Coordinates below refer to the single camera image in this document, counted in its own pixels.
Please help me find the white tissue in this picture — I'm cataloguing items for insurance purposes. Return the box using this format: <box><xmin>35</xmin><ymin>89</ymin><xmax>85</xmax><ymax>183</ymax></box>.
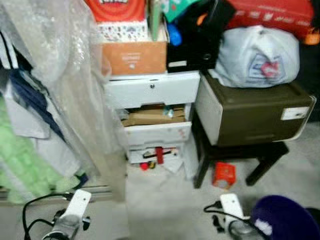
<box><xmin>256</xmin><ymin>219</ymin><xmax>273</xmax><ymax>237</ymax></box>

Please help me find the small red container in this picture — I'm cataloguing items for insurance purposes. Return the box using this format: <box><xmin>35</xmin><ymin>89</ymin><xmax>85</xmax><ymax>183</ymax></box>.
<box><xmin>212</xmin><ymin>161</ymin><xmax>237</xmax><ymax>190</ymax></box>

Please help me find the purple plastic bucket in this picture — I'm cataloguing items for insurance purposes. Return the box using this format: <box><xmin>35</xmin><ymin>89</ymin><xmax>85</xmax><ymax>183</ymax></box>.
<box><xmin>250</xmin><ymin>195</ymin><xmax>320</xmax><ymax>240</ymax></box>

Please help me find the black low stool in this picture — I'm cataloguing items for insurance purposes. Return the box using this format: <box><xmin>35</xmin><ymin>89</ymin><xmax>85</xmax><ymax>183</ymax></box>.
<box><xmin>192</xmin><ymin>112</ymin><xmax>290</xmax><ymax>190</ymax></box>

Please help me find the white hanging garment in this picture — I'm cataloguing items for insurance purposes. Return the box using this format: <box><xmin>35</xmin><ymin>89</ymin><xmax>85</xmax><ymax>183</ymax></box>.
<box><xmin>0</xmin><ymin>80</ymin><xmax>83</xmax><ymax>178</ymax></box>

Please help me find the red clamp tool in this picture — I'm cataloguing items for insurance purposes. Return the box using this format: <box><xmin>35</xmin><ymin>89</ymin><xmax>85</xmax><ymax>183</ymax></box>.
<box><xmin>142</xmin><ymin>146</ymin><xmax>178</xmax><ymax>166</ymax></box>

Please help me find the light green fluffy fabric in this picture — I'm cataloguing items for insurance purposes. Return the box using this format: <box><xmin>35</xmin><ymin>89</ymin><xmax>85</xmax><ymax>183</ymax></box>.
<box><xmin>0</xmin><ymin>95</ymin><xmax>86</xmax><ymax>203</ymax></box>

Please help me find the brown plastic drawer box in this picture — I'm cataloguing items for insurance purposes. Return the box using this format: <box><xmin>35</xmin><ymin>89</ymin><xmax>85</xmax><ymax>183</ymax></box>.
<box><xmin>194</xmin><ymin>70</ymin><xmax>317</xmax><ymax>147</ymax></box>

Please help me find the flat brown cardboard piece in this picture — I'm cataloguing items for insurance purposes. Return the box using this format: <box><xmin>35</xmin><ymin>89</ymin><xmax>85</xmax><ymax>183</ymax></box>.
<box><xmin>121</xmin><ymin>104</ymin><xmax>188</xmax><ymax>127</ymax></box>

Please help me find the dark blue hanging garment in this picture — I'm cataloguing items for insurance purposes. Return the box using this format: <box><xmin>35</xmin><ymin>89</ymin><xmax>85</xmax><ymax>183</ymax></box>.
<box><xmin>7</xmin><ymin>70</ymin><xmax>66</xmax><ymax>141</ymax></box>

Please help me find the white plastic drawer unit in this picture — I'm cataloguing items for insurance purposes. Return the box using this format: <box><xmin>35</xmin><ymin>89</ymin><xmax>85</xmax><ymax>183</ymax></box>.
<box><xmin>104</xmin><ymin>70</ymin><xmax>202</xmax><ymax>181</ymax></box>

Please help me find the orange brown cardboard box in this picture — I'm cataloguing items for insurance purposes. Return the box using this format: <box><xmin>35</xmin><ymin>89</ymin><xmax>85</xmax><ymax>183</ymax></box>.
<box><xmin>101</xmin><ymin>40</ymin><xmax>168</xmax><ymax>77</ymax></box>

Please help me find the white printed plastic bag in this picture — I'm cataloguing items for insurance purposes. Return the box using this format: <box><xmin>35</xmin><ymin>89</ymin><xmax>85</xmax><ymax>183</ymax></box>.
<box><xmin>214</xmin><ymin>25</ymin><xmax>301</xmax><ymax>89</ymax></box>

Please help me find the clear bubble wrap sheet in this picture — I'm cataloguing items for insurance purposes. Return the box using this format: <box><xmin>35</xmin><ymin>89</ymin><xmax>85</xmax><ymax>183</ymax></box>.
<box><xmin>0</xmin><ymin>0</ymin><xmax>126</xmax><ymax>201</ymax></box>

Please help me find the white patterned box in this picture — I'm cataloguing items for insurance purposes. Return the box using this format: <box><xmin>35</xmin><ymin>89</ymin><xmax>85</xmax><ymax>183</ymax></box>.
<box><xmin>97</xmin><ymin>20</ymin><xmax>151</xmax><ymax>43</ymax></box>

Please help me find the small orange object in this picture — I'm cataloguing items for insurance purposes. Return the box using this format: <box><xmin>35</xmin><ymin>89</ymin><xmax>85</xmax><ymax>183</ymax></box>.
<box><xmin>302</xmin><ymin>27</ymin><xmax>320</xmax><ymax>46</ymax></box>

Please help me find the thin green board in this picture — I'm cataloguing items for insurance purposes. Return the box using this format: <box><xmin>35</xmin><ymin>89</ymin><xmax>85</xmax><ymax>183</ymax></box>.
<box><xmin>150</xmin><ymin>0</ymin><xmax>163</xmax><ymax>41</ymax></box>

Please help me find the red and white box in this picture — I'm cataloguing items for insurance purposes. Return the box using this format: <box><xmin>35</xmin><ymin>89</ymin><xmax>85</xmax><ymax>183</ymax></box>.
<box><xmin>85</xmin><ymin>0</ymin><xmax>147</xmax><ymax>23</ymax></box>

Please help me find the red bag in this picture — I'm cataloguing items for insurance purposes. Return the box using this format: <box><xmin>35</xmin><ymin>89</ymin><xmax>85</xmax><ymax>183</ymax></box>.
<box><xmin>227</xmin><ymin>0</ymin><xmax>316</xmax><ymax>40</ymax></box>

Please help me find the teal patterned box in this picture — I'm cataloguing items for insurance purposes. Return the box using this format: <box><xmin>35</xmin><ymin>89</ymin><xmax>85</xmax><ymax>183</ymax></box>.
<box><xmin>160</xmin><ymin>0</ymin><xmax>201</xmax><ymax>23</ymax></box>

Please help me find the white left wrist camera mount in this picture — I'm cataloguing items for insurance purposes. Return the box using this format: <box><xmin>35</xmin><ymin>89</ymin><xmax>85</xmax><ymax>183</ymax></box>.
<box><xmin>64</xmin><ymin>189</ymin><xmax>92</xmax><ymax>221</ymax></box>

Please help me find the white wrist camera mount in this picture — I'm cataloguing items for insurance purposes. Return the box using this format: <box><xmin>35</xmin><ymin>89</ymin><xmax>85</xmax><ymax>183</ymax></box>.
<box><xmin>220</xmin><ymin>193</ymin><xmax>246</xmax><ymax>223</ymax></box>
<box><xmin>64</xmin><ymin>189</ymin><xmax>92</xmax><ymax>221</ymax></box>

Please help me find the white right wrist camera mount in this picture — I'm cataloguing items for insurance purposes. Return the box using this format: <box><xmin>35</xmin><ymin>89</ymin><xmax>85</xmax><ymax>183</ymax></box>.
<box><xmin>220</xmin><ymin>193</ymin><xmax>246</xmax><ymax>223</ymax></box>

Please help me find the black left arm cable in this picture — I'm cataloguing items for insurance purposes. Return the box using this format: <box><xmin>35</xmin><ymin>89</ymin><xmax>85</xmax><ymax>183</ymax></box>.
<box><xmin>22</xmin><ymin>192</ymin><xmax>73</xmax><ymax>240</ymax></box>

